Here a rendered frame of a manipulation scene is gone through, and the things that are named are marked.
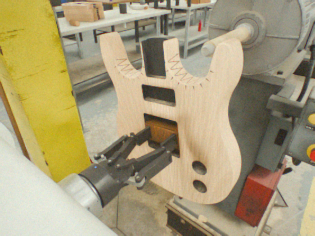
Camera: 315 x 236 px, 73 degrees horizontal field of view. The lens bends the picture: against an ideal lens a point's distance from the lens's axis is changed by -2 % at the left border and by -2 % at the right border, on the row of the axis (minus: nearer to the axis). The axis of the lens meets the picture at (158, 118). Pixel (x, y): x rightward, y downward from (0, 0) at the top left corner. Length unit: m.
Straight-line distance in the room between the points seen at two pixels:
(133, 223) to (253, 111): 1.08
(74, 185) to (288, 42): 0.58
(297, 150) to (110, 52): 0.58
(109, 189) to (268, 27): 0.53
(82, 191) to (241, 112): 0.71
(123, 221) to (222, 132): 1.27
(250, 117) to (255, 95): 0.10
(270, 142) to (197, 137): 0.58
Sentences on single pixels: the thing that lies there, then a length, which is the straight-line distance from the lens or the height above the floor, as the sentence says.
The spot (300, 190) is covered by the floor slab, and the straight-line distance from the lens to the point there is 2.04.
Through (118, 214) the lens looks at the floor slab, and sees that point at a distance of 1.64.
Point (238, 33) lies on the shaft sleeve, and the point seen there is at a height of 1.26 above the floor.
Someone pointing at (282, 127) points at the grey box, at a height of 0.89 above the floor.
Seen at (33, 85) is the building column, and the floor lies 0.93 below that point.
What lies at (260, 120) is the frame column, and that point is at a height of 0.91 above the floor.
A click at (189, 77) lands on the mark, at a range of 0.44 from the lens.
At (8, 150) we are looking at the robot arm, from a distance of 0.19.
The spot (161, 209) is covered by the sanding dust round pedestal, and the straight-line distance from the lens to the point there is 1.63.
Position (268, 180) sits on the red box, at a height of 0.62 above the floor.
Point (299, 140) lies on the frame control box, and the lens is 0.72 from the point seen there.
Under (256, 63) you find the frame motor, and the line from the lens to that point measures 0.68.
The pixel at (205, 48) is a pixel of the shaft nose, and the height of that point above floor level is 1.26.
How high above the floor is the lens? 1.38
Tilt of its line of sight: 34 degrees down
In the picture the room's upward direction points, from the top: straight up
